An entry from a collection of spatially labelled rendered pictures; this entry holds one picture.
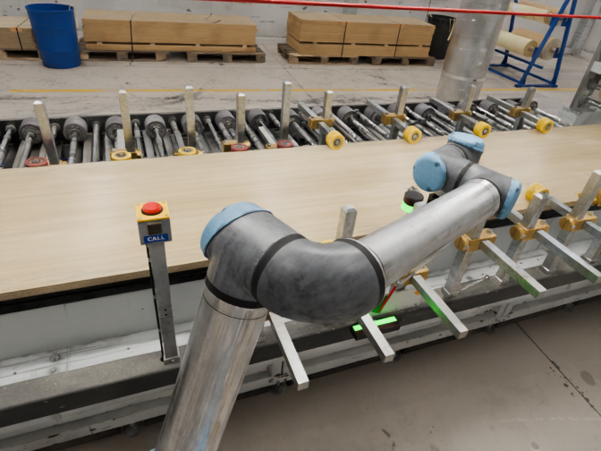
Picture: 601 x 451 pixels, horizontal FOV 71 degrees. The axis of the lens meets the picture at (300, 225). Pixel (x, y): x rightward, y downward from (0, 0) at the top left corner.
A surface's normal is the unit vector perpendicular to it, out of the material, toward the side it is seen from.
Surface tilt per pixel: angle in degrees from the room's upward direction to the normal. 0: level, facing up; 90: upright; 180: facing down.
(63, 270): 0
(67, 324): 90
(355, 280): 47
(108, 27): 90
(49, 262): 0
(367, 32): 90
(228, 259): 73
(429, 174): 90
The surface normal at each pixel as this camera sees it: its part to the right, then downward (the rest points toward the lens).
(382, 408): 0.09, -0.82
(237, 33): 0.31, 0.57
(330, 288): 0.12, 0.06
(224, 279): -0.49, 0.14
